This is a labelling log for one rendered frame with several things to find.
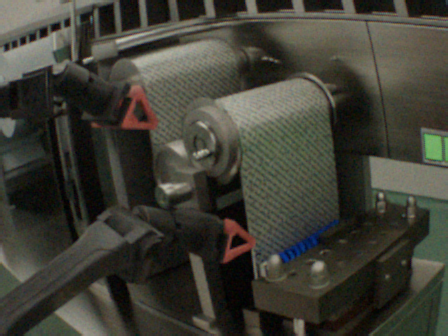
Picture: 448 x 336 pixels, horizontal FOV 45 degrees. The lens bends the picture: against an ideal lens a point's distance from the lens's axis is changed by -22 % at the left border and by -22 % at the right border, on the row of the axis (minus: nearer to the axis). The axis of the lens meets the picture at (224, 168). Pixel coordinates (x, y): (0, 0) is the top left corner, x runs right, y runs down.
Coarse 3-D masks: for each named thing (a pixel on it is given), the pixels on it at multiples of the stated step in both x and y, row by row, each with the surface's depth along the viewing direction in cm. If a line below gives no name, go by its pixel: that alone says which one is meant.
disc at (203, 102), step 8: (192, 104) 114; (200, 104) 113; (208, 104) 111; (216, 104) 110; (184, 112) 117; (216, 112) 110; (224, 112) 109; (184, 120) 117; (224, 120) 109; (232, 120) 108; (232, 128) 108; (232, 136) 109; (240, 136) 108; (184, 144) 119; (240, 144) 108; (240, 152) 109; (232, 160) 111; (240, 160) 109; (232, 168) 111; (240, 168) 110; (208, 176) 117; (224, 176) 114; (232, 176) 112; (216, 184) 116; (224, 184) 114
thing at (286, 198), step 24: (312, 144) 121; (264, 168) 114; (288, 168) 118; (312, 168) 122; (264, 192) 114; (288, 192) 118; (312, 192) 123; (336, 192) 128; (264, 216) 115; (288, 216) 119; (312, 216) 124; (336, 216) 129; (264, 240) 116; (288, 240) 120
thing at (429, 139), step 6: (426, 138) 113; (432, 138) 112; (438, 138) 110; (426, 144) 114; (432, 144) 112; (438, 144) 111; (426, 150) 114; (432, 150) 113; (438, 150) 111; (426, 156) 114; (432, 156) 113; (438, 156) 112
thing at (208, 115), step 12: (204, 108) 112; (192, 120) 114; (204, 120) 112; (216, 120) 109; (216, 132) 110; (228, 132) 109; (228, 144) 109; (228, 156) 110; (204, 168) 115; (216, 168) 113; (228, 168) 112
